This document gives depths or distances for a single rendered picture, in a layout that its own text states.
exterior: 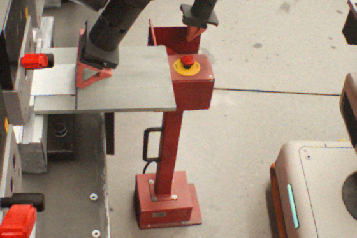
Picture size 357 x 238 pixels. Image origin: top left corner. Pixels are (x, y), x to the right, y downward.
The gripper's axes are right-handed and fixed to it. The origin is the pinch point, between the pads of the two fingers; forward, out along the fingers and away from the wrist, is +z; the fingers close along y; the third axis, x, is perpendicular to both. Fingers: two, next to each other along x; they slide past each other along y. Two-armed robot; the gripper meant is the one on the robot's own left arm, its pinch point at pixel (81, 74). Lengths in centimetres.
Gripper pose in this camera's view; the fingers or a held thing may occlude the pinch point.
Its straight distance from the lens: 91.4
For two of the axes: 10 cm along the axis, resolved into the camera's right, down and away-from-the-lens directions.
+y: 1.2, 7.1, -6.9
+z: -5.4, 6.3, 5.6
